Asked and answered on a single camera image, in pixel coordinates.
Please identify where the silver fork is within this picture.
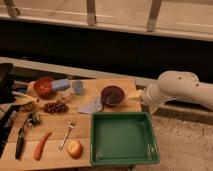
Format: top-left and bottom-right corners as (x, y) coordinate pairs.
(59, 122), (76, 150)

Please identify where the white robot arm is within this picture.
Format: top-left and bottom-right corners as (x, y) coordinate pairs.
(142, 71), (213, 113)

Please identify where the dark maroon bowl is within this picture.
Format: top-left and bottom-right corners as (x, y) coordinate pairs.
(101, 86), (125, 106)

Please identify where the grey cloth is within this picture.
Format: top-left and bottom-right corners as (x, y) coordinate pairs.
(78, 96), (103, 114)

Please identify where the small blue cup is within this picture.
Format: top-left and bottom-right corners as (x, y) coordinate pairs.
(72, 80), (84, 95)

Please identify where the blue sponge block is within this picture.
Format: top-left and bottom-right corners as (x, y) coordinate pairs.
(51, 79), (70, 91)

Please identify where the green plastic tray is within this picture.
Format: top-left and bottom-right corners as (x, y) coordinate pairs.
(90, 112), (160, 166)

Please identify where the bunch of dark grapes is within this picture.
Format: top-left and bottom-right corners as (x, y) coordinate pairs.
(43, 100), (68, 114)

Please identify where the red bowl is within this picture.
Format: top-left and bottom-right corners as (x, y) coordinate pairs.
(33, 77), (54, 98)

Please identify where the yellow apple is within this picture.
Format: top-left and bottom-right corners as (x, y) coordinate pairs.
(67, 140), (83, 159)

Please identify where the banana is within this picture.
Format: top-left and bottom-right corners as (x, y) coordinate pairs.
(12, 91), (39, 105)

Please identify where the orange carrot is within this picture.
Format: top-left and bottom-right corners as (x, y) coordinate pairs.
(33, 132), (52, 161)

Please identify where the black handled can opener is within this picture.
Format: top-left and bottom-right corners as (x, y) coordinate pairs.
(15, 112), (40, 160)

